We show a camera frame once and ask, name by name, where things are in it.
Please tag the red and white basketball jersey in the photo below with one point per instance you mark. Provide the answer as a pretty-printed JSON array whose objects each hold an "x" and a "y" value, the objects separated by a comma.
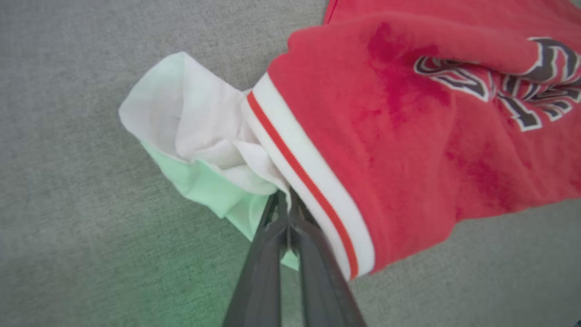
[{"x": 386, "y": 136}]

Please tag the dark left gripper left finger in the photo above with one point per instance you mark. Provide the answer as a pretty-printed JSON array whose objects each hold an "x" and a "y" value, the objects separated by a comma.
[{"x": 263, "y": 272}]

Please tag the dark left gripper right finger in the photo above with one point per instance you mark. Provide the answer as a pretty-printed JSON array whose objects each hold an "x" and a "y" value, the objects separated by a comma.
[{"x": 322, "y": 286}]

